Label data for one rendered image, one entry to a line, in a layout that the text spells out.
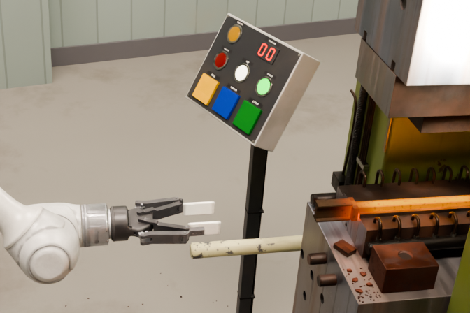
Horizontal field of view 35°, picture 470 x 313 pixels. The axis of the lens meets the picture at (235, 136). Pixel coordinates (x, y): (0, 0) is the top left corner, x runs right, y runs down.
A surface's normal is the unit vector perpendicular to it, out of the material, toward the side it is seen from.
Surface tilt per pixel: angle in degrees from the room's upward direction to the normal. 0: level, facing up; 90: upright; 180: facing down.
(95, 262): 0
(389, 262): 0
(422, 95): 90
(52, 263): 76
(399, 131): 90
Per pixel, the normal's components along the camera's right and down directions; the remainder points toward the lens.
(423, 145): 0.20, 0.49
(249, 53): -0.66, -0.22
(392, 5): -0.98, 0.04
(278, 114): 0.59, 0.43
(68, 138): 0.07, -0.87
